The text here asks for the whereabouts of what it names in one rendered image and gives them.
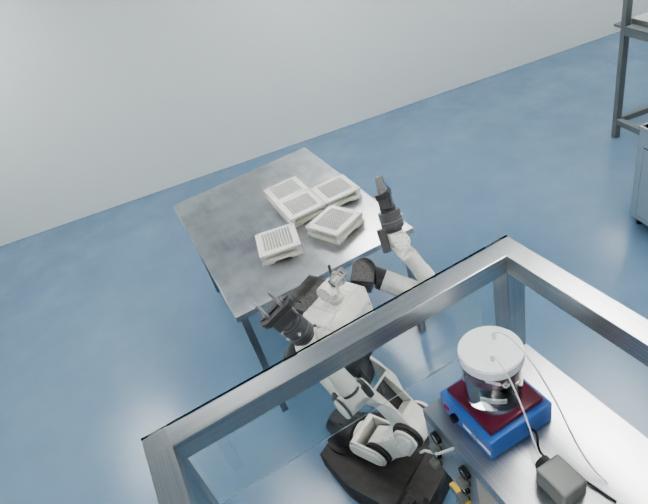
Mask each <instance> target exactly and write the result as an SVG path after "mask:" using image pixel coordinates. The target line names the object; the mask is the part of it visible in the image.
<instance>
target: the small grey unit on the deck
mask: <svg viewBox="0 0 648 504"><path fill-rule="evenodd" d="M535 467H536V468H537V469H536V482H537V484H538V485H539V486H540V487H541V488H542V489H543V490H544V491H545V492H546V493H547V494H548V495H549V496H550V497H551V498H552V499H553V500H554V501H555V502H556V503H557V504H573V503H575V502H576V501H577V500H579V499H580V498H581V497H583V496H584V495H585V494H586V486H587V481H586V479H585V478H584V477H583V476H582V475H581V474H579V473H578V472H577V471H576V470H575V469H574V468H573V467H572V466H571V465H570V464H569V463H568V462H567V461H566V460H565V459H563V458H562V457H561V456H560V455H559V454H557V455H555V456H554V457H552V458H551V459H550V458H549V457H548V456H547V455H543V456H541V457H540V458H539V459H538V460H537V461H536V463H535Z"/></svg>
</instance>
